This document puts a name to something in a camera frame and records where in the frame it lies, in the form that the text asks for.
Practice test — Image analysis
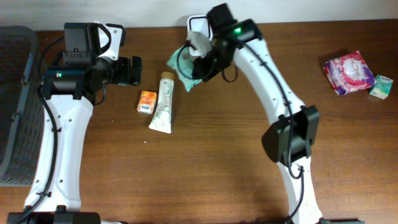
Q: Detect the grey plastic mesh basket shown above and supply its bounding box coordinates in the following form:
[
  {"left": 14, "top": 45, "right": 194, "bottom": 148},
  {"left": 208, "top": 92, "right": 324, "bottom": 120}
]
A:
[{"left": 1, "top": 26, "right": 44, "bottom": 187}]

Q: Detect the red purple tissue pack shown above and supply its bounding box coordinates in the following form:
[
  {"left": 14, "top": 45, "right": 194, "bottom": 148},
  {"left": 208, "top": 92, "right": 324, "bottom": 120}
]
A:
[{"left": 323, "top": 50, "right": 377, "bottom": 95}]

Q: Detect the white tube with cork cap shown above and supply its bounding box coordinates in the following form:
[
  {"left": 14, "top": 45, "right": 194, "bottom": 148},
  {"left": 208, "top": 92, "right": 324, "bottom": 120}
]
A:
[{"left": 149, "top": 72, "right": 175, "bottom": 134}]

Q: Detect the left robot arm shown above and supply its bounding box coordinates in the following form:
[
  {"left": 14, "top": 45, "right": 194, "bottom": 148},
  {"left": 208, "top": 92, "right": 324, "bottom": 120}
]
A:
[{"left": 7, "top": 22, "right": 142, "bottom": 223}]

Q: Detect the green white tissue pack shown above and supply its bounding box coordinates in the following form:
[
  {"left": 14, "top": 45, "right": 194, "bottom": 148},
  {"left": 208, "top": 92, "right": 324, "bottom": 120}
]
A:
[{"left": 369, "top": 75, "right": 393, "bottom": 100}]

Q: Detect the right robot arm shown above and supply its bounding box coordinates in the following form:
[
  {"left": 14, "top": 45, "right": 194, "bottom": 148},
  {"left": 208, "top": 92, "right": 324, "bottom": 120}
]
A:
[{"left": 187, "top": 3, "right": 322, "bottom": 223}]

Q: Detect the teal packet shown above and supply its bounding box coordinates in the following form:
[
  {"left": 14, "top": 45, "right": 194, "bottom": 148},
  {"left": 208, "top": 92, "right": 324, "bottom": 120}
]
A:
[{"left": 166, "top": 47, "right": 202, "bottom": 92}]

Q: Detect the orange tissue pack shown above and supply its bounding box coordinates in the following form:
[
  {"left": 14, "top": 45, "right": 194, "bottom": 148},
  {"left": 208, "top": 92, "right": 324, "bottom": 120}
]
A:
[{"left": 137, "top": 90, "right": 157, "bottom": 114}]

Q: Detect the white barcode scanner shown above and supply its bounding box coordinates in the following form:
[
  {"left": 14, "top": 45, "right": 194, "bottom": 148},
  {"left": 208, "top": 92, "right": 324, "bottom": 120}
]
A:
[{"left": 187, "top": 15, "right": 213, "bottom": 43}]

